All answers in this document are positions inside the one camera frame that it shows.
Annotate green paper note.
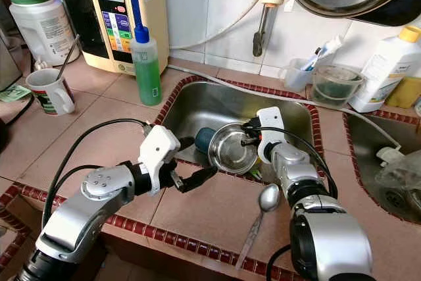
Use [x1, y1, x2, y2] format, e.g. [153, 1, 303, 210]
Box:
[0, 84, 33, 103]

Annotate green dish soap bottle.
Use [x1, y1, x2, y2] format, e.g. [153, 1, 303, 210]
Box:
[130, 24, 163, 107]

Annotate stainless steel sink basin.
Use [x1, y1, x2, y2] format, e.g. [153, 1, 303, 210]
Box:
[152, 73, 327, 184]
[341, 109, 421, 226]

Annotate thin metal stirring spoon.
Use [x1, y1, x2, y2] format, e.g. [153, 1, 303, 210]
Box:
[54, 34, 82, 84]

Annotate white and blue toothbrush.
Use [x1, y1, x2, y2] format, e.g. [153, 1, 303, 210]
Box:
[301, 34, 345, 72]

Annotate silver metal appliance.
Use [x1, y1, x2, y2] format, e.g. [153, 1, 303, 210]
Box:
[0, 38, 22, 91]

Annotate hanging black wok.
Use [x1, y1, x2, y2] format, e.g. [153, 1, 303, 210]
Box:
[293, 0, 421, 29]

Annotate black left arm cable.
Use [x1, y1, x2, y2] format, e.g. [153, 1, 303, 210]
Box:
[41, 117, 149, 229]

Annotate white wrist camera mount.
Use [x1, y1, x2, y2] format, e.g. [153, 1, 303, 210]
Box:
[139, 124, 182, 197]
[255, 106, 287, 164]

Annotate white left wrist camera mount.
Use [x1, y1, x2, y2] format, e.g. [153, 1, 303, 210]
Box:
[139, 124, 182, 197]

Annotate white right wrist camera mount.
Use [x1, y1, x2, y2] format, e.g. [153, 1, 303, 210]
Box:
[255, 106, 287, 164]

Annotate blue-grey plastic cup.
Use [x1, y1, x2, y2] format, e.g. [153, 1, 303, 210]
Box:
[193, 126, 217, 164]

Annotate beige water ionizer appliance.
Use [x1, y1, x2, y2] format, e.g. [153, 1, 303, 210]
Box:
[52, 0, 169, 75]

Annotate clear crumpled plastic bag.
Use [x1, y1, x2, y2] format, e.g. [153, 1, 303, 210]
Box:
[374, 149, 421, 220]

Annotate white detergent bottle yellow cap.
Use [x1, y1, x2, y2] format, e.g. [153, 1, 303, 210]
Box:
[348, 24, 421, 115]

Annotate white water hose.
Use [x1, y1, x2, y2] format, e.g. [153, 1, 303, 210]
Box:
[168, 0, 264, 51]

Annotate white printed mug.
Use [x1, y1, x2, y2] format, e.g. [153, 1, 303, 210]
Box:
[26, 66, 76, 116]

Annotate small translucent white cup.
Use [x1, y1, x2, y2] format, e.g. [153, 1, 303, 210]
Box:
[279, 57, 317, 91]

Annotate stainless steel bowl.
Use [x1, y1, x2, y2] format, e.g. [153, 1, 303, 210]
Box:
[207, 121, 261, 176]

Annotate large metal spoon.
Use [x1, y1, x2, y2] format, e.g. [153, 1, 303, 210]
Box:
[235, 183, 282, 270]

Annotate white jar with green band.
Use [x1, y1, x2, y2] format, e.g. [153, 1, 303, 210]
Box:
[3, 0, 79, 66]

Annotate dark yellow sponge block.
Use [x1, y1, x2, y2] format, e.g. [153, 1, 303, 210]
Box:
[386, 75, 421, 110]

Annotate clear plastic tub with handle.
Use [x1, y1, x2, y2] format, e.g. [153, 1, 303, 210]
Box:
[310, 63, 366, 107]

